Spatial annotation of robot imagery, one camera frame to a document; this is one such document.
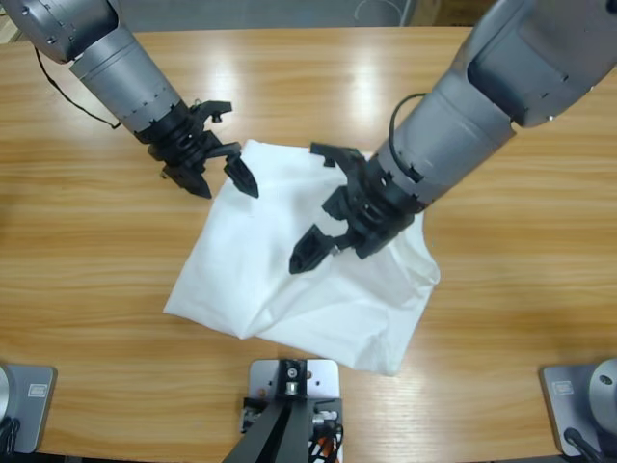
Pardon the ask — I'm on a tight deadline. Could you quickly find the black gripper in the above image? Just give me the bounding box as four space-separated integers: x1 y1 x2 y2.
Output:
287 140 429 277
133 99 261 202

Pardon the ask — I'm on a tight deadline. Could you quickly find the white t-shirt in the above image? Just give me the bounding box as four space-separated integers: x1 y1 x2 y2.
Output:
162 138 443 379

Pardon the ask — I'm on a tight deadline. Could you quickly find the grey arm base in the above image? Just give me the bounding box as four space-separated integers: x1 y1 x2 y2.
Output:
0 364 58 455
538 356 617 458

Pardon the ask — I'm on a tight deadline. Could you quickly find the brown cardboard box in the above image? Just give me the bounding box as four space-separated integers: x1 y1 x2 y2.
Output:
414 0 483 28

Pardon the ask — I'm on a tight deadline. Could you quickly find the wooden pallet stack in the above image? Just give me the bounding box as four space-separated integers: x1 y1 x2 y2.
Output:
0 14 24 44

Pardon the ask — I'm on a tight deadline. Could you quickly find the grey camera mount plate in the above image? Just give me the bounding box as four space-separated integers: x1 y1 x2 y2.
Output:
248 357 339 401

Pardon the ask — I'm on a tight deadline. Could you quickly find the black electronics bracket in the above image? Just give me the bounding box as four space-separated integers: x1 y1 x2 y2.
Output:
240 395 346 463

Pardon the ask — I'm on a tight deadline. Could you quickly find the dark camera post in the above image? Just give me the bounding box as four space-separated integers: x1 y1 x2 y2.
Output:
219 357 310 463

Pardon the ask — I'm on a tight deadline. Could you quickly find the orange cable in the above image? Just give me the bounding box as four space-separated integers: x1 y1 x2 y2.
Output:
308 431 341 459

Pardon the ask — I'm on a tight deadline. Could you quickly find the black base cable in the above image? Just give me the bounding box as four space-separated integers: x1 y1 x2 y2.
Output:
0 417 21 454
562 426 602 463

